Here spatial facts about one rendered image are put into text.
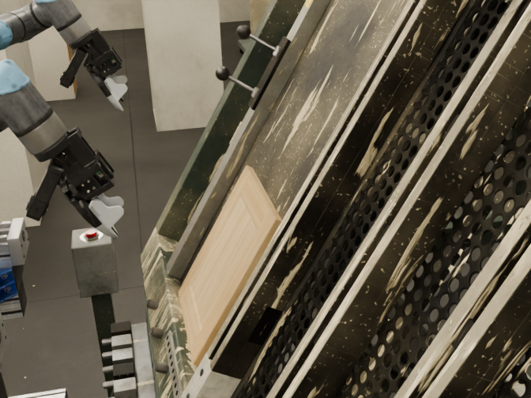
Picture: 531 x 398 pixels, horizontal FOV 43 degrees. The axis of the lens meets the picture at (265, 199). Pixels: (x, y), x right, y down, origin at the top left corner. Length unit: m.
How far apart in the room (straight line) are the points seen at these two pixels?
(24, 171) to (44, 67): 2.68
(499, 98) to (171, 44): 4.67
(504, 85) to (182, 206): 1.33
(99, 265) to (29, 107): 1.01
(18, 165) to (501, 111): 3.51
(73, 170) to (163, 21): 4.29
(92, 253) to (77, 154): 0.91
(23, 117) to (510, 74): 0.75
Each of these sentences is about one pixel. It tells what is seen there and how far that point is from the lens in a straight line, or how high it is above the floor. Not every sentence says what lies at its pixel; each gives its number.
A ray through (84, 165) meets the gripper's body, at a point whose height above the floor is 1.46.
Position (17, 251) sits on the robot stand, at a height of 0.95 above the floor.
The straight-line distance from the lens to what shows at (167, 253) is 2.04.
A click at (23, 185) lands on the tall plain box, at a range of 4.25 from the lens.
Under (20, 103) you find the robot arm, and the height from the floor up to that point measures 1.59.
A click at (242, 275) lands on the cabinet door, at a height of 1.11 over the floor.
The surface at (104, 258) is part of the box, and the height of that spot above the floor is 0.88.
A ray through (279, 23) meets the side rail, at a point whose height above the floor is 1.53.
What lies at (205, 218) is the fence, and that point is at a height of 1.06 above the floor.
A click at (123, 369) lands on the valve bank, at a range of 1.82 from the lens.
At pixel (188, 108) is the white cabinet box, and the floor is 0.18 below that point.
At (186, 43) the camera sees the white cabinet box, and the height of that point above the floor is 0.71.
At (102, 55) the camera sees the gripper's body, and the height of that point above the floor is 1.50.
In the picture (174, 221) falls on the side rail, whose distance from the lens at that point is 2.11.
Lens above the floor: 1.91
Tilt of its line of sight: 26 degrees down
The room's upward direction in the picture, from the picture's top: 2 degrees counter-clockwise
